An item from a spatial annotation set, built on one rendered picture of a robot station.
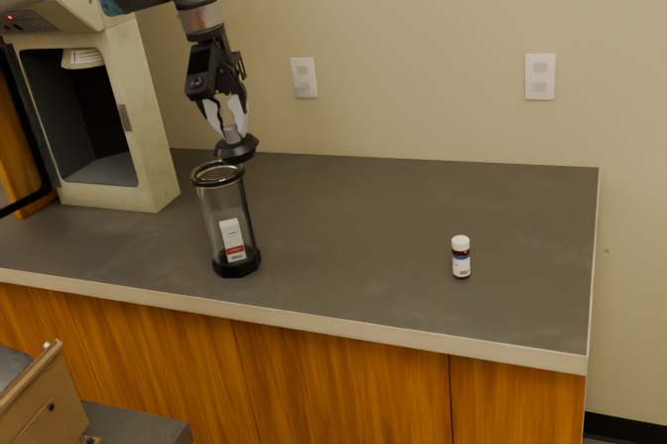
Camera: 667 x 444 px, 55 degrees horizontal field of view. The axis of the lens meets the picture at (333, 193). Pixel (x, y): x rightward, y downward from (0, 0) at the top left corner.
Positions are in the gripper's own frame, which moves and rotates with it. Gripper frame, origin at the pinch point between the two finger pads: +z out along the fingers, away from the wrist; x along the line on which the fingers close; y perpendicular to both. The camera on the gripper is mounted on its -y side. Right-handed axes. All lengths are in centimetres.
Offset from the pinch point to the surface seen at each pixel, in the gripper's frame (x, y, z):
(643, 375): -84, 37, 105
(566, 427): -55, -26, 53
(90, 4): 32.4, 23.6, -24.9
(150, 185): 35.3, 24.8, 20.2
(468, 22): -47, 51, 0
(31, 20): 47, 22, -24
